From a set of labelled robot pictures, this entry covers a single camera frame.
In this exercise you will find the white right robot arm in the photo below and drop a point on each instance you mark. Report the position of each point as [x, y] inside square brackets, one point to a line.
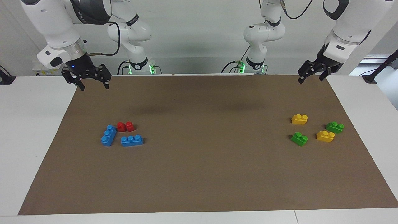
[53, 25]

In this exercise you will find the black table clamp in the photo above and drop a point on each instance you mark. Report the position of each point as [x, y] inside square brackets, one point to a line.
[6, 79]

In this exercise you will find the green two-stud toy brick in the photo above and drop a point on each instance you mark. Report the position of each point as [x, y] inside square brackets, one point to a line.
[299, 139]
[335, 127]

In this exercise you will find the red two-stud toy brick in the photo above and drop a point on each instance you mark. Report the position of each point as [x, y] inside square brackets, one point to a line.
[125, 127]

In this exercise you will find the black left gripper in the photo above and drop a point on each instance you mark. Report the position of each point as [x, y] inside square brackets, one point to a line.
[328, 59]

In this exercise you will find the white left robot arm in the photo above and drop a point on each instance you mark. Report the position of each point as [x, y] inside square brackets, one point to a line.
[351, 28]

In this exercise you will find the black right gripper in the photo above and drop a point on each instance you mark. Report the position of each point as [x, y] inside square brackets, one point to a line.
[83, 67]

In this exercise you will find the yellow two-stud toy brick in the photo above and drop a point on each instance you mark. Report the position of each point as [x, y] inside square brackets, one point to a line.
[299, 119]
[325, 137]

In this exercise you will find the black stand with clamp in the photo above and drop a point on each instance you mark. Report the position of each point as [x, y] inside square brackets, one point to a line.
[382, 64]

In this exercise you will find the blue three-stud toy brick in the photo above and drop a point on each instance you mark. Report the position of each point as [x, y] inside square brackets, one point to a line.
[132, 141]
[108, 136]

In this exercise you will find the white power strip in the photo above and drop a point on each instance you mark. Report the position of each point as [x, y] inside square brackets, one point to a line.
[46, 72]

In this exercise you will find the brown table mat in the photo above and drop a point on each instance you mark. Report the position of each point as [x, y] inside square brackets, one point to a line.
[199, 174]

